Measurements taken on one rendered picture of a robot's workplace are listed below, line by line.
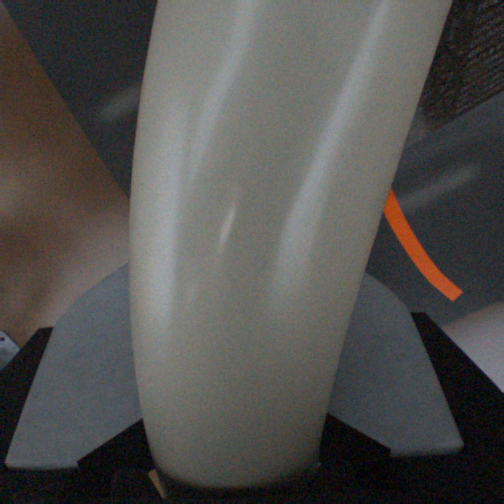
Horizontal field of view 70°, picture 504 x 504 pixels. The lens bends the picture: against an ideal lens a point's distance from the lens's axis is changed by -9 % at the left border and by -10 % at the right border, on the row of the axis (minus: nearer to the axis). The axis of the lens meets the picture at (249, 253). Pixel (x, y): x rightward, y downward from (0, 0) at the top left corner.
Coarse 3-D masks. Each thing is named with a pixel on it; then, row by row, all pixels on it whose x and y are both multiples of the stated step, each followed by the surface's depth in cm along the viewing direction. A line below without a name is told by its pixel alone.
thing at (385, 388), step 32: (384, 288) 10; (352, 320) 9; (384, 320) 9; (352, 352) 8; (384, 352) 8; (416, 352) 8; (352, 384) 7; (384, 384) 7; (416, 384) 7; (352, 416) 6; (384, 416) 6; (416, 416) 6; (448, 416) 6; (320, 448) 7; (352, 448) 6; (384, 448) 6; (416, 448) 6; (448, 448) 6
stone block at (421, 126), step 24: (456, 0) 21; (480, 0) 22; (456, 24) 24; (480, 24) 25; (456, 48) 26; (480, 48) 27; (432, 72) 28; (456, 72) 30; (480, 72) 31; (432, 96) 32; (456, 96) 33; (480, 96) 35; (432, 120) 36; (408, 144) 39
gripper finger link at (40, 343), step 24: (48, 336) 8; (24, 360) 8; (0, 384) 7; (24, 384) 7; (0, 408) 7; (0, 432) 6; (0, 456) 6; (0, 480) 5; (24, 480) 5; (48, 480) 5; (72, 480) 6
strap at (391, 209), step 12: (396, 204) 107; (396, 216) 109; (396, 228) 110; (408, 228) 110; (408, 240) 112; (408, 252) 115; (420, 252) 115; (420, 264) 117; (432, 264) 117; (432, 276) 119; (444, 276) 119; (444, 288) 122; (456, 288) 122
